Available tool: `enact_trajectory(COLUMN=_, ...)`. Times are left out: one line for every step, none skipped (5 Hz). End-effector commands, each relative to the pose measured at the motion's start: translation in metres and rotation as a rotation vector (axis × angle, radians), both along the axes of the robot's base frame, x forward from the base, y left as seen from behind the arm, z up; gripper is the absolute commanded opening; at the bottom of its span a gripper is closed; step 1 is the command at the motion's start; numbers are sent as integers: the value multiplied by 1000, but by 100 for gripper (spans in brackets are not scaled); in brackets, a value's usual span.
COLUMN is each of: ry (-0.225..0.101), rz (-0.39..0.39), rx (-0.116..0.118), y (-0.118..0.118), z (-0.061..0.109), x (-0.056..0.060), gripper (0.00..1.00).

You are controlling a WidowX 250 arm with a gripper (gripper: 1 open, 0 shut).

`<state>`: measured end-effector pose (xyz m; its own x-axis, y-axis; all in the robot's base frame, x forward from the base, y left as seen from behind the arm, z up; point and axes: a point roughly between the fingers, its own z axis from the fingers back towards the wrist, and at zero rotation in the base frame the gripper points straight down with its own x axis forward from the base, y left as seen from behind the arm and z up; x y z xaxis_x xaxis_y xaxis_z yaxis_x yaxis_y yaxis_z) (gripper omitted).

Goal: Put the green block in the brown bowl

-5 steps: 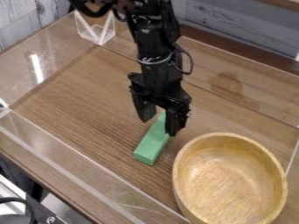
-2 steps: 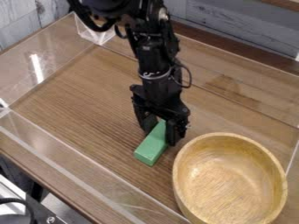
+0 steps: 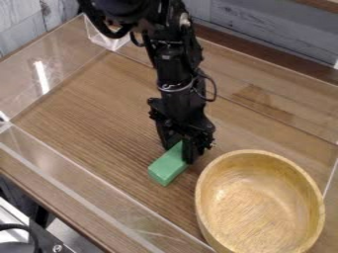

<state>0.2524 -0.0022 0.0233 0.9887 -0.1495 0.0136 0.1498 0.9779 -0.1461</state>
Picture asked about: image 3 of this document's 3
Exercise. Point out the brown wooden bowl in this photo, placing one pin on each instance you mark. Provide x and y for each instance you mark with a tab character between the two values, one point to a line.
259	204

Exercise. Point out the green rectangular block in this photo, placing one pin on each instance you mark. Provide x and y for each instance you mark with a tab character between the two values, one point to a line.
168	166

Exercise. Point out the clear acrylic enclosure wall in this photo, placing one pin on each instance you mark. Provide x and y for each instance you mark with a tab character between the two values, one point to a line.
80	140

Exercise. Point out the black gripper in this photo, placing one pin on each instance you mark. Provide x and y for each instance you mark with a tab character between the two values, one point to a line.
179	113

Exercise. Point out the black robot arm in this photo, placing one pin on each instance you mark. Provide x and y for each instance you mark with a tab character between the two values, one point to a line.
160	26

